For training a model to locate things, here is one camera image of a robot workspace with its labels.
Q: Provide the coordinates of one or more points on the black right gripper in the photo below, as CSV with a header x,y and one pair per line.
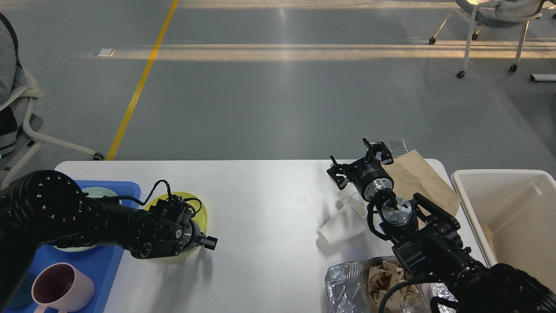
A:
x,y
367,174

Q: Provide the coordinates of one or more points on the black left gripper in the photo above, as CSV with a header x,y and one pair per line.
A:
x,y
192,237

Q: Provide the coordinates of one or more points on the yellow plate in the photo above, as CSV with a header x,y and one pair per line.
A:
x,y
201,219

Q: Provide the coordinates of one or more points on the pink mug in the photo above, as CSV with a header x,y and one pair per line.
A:
x,y
63,287

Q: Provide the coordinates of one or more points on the dark teal mug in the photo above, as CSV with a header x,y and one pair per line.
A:
x,y
22,297

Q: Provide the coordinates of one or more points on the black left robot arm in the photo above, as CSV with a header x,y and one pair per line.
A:
x,y
48,207

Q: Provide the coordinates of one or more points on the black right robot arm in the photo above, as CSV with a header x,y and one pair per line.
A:
x,y
426,243

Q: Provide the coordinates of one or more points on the clear plastic cup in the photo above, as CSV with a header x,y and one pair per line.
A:
x,y
350,195

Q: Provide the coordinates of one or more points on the small clear plastic lid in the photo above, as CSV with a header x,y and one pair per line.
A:
x,y
397,146

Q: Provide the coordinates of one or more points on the brown paper bag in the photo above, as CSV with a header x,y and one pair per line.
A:
x,y
411,174

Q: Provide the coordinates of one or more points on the white paper cup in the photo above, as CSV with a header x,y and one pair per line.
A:
x,y
344,225

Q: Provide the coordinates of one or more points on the blue plastic tray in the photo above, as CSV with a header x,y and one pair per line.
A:
x,y
100,264

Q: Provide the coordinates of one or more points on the crumpled brown paper napkin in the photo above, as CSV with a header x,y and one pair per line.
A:
x,y
383,277

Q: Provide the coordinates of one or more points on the pale green plate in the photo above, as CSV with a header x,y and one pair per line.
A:
x,y
94,192

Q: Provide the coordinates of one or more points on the aluminium foil sheet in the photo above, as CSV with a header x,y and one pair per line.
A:
x,y
347,291

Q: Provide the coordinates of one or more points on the white plastic bin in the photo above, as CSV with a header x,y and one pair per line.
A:
x,y
512,213

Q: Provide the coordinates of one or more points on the white bar on floor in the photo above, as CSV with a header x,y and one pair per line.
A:
x,y
543,78

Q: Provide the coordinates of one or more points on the white office chair right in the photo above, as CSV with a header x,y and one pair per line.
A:
x,y
493,14

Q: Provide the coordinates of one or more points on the white office chair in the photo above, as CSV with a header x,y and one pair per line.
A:
x,y
21,138
493,14

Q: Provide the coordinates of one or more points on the white floor socket plate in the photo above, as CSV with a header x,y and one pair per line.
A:
x,y
105,52

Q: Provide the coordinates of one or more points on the white office chair left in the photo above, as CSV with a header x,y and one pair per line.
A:
x,y
21,138

